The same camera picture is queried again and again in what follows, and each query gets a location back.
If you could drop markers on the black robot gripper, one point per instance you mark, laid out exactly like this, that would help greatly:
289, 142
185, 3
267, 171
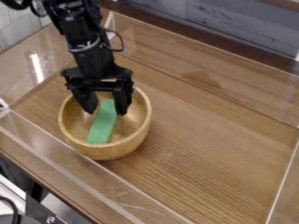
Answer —
97, 73

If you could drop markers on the green rectangular block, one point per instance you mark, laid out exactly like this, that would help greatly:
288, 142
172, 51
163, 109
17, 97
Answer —
102, 124

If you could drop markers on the brown wooden bowl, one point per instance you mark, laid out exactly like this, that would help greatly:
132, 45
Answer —
129, 131

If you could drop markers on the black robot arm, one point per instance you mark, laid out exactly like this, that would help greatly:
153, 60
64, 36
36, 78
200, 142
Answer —
76, 18

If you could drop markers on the clear acrylic corner bracket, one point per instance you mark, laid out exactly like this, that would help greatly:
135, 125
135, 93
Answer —
110, 29

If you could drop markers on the clear acrylic tray wall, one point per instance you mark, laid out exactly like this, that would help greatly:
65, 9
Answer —
204, 153

